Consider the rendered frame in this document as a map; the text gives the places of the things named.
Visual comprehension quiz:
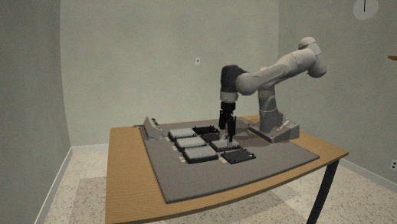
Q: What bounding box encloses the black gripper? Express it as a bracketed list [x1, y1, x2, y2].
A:
[218, 102, 236, 148]

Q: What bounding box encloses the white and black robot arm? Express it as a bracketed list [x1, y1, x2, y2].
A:
[220, 37, 326, 133]

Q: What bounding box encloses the grey button panel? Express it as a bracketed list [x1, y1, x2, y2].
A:
[133, 116, 163, 141]

